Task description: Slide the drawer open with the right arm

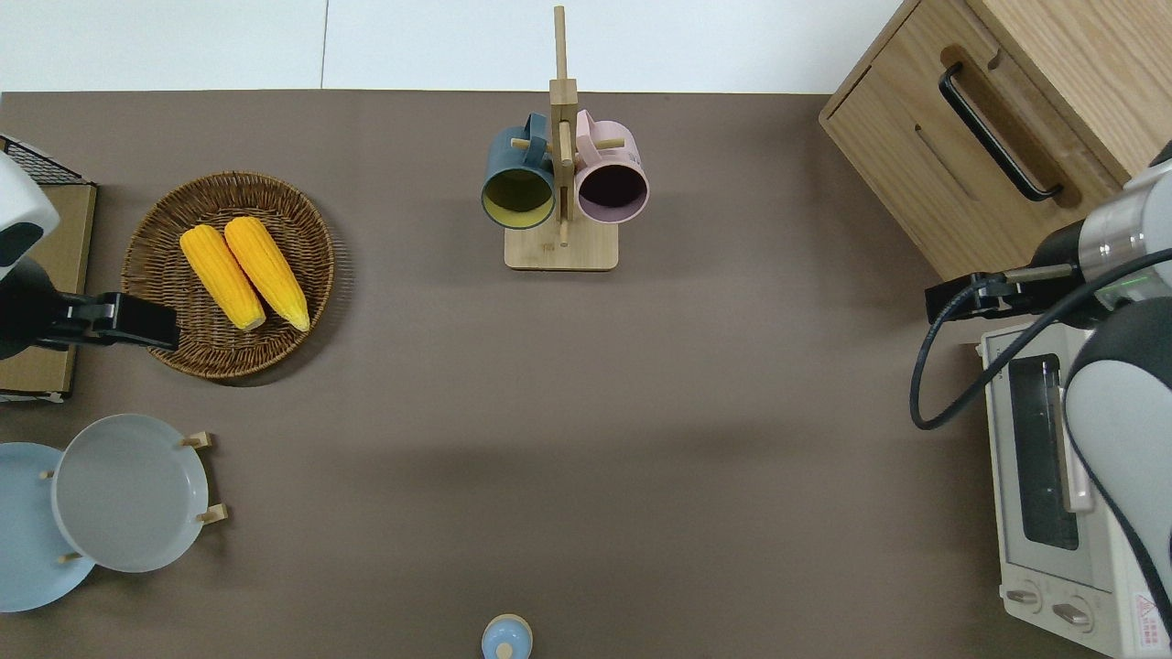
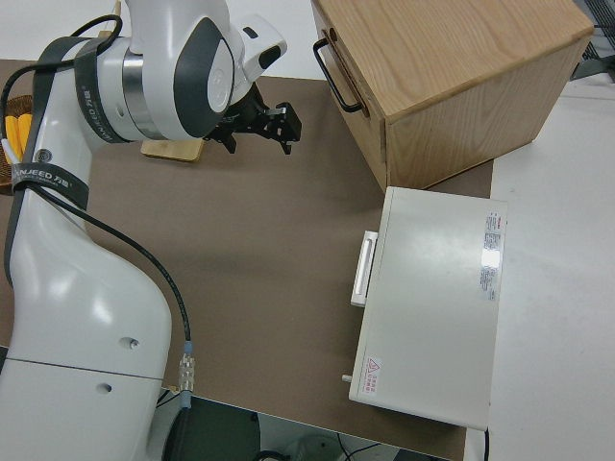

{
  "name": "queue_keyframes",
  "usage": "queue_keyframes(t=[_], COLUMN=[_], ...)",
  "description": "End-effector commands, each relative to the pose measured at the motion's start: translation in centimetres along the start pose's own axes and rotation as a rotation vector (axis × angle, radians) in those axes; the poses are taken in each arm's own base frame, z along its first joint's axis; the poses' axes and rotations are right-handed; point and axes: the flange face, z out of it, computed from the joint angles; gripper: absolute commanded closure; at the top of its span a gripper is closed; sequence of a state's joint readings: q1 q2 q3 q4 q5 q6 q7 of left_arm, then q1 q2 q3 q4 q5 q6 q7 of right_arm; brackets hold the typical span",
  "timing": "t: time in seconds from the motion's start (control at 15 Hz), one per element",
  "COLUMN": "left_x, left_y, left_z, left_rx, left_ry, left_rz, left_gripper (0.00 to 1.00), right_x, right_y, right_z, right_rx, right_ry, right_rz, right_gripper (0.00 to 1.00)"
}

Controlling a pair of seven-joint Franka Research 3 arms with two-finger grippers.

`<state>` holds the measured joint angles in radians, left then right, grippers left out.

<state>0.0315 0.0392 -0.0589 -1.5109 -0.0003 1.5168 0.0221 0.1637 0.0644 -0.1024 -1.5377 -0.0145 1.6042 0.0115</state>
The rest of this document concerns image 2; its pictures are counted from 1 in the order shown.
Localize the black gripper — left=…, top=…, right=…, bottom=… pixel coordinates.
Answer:
left=204, top=84, right=304, bottom=156

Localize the brown table mat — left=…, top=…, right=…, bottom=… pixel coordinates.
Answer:
left=0, top=60, right=496, bottom=461

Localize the black rounded equipment housing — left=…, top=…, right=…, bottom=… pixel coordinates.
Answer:
left=160, top=397, right=261, bottom=461

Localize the brown wicker basket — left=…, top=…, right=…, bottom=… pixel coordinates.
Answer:
left=0, top=94, right=35, bottom=197

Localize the light wooden drawer cabinet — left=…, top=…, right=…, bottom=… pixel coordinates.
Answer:
left=310, top=0, right=595, bottom=191

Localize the wooden drawer with black handle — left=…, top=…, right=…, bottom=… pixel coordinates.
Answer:
left=311, top=2, right=388, bottom=169

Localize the white toaster oven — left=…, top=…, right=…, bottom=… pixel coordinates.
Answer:
left=348, top=185, right=509, bottom=429

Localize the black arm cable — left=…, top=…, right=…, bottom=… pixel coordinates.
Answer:
left=0, top=13, right=198, bottom=414

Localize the black velcro cable strap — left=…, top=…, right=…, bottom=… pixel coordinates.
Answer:
left=8, top=161, right=91, bottom=208
left=37, top=36, right=114, bottom=145

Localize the dark mesh object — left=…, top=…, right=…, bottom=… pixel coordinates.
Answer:
left=574, top=0, right=615, bottom=83

